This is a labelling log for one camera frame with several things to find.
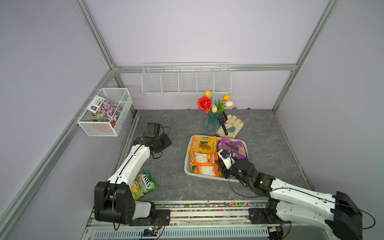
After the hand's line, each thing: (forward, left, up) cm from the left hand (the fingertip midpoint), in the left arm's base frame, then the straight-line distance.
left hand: (169, 143), depth 85 cm
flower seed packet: (+10, +30, +20) cm, 37 cm away
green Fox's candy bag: (-18, +15, -13) cm, 27 cm away
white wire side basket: (+4, +35, +15) cm, 38 cm away
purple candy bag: (-5, -38, -2) cm, 39 cm away
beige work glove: (+19, -44, -13) cm, 50 cm away
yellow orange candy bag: (-1, -20, -3) cm, 20 cm away
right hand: (-12, -26, +1) cm, 29 cm away
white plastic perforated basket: (-11, -10, -5) cm, 16 cm away
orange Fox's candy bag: (-13, -19, -2) cm, 23 cm away
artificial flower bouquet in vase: (+11, -26, +15) cm, 32 cm away
